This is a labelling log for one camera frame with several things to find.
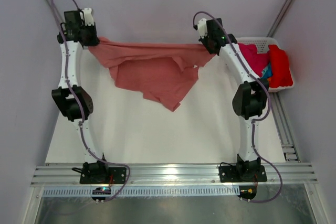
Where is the salmon pink t shirt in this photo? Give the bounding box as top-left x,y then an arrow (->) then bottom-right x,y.
88,37 -> 213,112

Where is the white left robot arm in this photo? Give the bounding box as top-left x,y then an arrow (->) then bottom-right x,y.
51,8 -> 110,184

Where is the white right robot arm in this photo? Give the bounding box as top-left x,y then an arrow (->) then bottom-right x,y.
194,18 -> 270,182

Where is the white perforated plastic basket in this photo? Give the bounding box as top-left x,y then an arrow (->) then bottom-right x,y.
237,37 -> 295,93

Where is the magenta t shirt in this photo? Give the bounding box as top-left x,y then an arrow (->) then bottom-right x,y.
238,43 -> 270,77

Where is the blue garment in basket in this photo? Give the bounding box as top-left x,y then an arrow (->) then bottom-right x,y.
261,63 -> 272,79

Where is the red t shirt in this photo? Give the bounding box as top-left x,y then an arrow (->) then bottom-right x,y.
268,45 -> 293,89

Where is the right black controller board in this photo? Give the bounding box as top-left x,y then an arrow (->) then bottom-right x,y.
238,185 -> 257,201

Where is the black controller board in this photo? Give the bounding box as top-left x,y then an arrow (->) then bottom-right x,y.
238,185 -> 257,201
91,187 -> 111,201

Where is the left black controller board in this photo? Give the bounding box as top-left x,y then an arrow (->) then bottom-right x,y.
91,187 -> 111,201

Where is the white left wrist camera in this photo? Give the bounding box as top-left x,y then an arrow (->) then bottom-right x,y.
80,7 -> 95,26

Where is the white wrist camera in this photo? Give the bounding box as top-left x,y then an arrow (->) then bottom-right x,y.
80,7 -> 95,26
193,18 -> 208,41

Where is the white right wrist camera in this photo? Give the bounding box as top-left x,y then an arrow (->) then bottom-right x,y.
193,18 -> 208,41

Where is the right aluminium corner post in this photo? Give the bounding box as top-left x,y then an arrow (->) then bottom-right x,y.
267,0 -> 295,37

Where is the right side aluminium rail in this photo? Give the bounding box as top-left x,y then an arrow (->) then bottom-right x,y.
270,93 -> 301,163

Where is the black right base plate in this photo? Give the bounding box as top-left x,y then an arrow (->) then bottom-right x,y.
218,163 -> 268,183

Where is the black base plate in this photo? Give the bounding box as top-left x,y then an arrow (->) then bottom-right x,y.
218,163 -> 268,183
79,167 -> 127,185

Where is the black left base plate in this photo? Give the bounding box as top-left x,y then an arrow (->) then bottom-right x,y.
79,167 -> 127,185

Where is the aluminium mounting rail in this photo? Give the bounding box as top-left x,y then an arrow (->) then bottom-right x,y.
30,162 -> 318,187

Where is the slotted grey cable duct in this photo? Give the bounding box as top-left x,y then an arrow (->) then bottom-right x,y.
41,185 -> 239,198

